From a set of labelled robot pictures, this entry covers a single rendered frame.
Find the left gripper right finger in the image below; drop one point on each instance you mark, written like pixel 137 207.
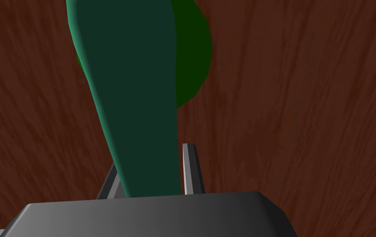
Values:
pixel 192 171

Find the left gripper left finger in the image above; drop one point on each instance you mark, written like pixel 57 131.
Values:
pixel 112 186

